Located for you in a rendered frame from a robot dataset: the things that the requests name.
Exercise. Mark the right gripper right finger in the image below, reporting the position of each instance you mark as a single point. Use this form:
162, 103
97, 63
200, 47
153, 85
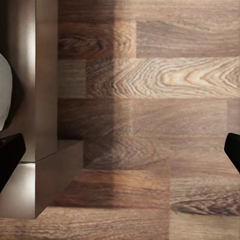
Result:
232, 149

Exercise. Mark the bed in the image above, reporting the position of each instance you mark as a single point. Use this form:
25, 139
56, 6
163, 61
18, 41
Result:
29, 105

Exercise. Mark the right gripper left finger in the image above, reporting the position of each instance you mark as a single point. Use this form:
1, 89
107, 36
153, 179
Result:
12, 149

